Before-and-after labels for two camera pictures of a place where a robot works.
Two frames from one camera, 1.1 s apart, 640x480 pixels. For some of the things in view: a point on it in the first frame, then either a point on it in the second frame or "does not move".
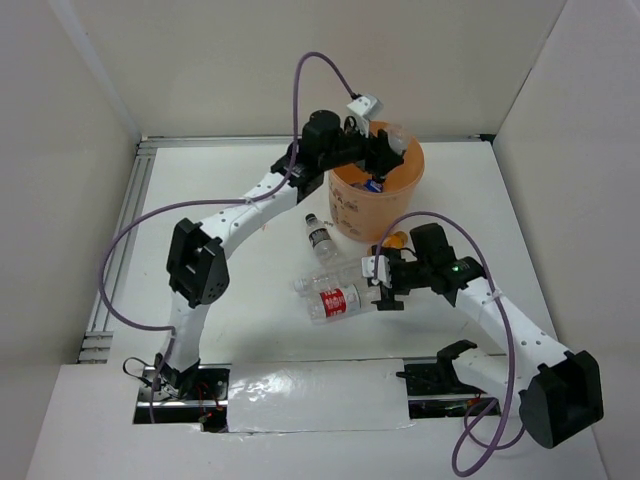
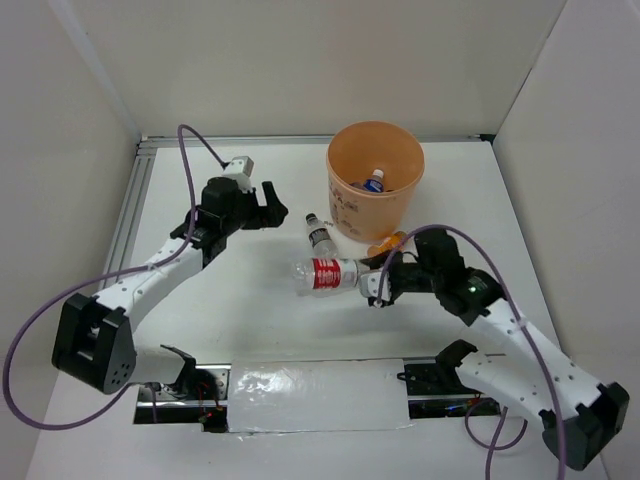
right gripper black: [388, 301] does not move
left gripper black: [368, 144] to [271, 215]
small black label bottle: [323, 246] does not move
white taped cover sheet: [317, 396] does not move
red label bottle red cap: [338, 302] to [314, 277]
